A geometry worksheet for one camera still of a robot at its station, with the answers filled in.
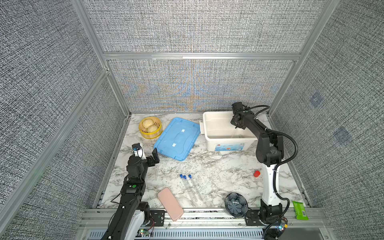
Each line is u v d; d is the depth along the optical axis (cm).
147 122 106
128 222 50
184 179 86
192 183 85
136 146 69
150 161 72
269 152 60
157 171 87
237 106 85
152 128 103
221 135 105
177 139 104
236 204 76
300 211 75
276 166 60
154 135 103
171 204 77
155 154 73
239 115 78
